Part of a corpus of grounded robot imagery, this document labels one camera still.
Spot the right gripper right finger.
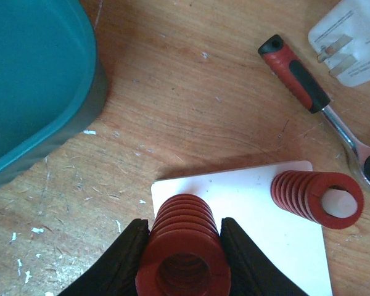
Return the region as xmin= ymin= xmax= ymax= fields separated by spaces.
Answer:
xmin=220 ymin=217 xmax=306 ymax=295

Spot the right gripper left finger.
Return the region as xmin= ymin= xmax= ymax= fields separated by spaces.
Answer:
xmin=60 ymin=218 xmax=149 ymax=295

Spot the large red spring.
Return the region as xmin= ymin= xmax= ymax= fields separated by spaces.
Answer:
xmin=135 ymin=194 xmax=231 ymax=295

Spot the small red spring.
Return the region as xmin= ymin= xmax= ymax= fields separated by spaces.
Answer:
xmin=270 ymin=170 xmax=364 ymax=229

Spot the red handled ratchet wrench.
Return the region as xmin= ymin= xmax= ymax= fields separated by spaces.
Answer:
xmin=258 ymin=35 xmax=370 ymax=190

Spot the teal plastic tray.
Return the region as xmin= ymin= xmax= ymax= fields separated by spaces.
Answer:
xmin=0 ymin=1 xmax=108 ymax=188

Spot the white power plug adapter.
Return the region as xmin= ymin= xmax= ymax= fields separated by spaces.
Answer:
xmin=308 ymin=1 xmax=370 ymax=87

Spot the white peg base plate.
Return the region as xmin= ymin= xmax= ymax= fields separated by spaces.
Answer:
xmin=150 ymin=160 xmax=358 ymax=296

